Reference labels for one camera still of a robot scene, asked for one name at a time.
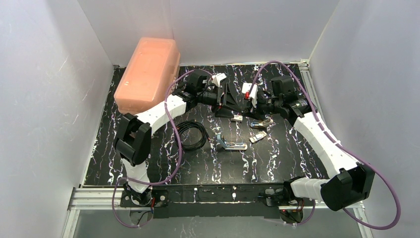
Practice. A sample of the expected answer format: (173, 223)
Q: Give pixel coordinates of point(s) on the orange plastic storage box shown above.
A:
(153, 66)

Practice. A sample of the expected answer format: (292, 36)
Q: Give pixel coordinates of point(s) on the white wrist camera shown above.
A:
(250, 92)
(218, 78)

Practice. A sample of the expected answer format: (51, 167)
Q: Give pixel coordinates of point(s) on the aluminium frame rail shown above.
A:
(223, 178)

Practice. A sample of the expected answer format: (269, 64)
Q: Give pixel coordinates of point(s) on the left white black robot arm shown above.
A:
(133, 138)

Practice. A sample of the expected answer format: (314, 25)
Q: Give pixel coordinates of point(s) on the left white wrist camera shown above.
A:
(218, 78)

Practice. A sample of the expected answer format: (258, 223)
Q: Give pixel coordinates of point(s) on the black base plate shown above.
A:
(267, 200)

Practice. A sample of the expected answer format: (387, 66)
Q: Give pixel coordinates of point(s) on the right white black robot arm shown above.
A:
(349, 181)

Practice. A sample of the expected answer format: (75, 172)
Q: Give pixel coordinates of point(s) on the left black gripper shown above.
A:
(222, 99)

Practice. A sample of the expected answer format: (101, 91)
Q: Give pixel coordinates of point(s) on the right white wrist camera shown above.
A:
(250, 92)

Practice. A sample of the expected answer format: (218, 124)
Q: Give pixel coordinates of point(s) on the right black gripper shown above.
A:
(251, 104)

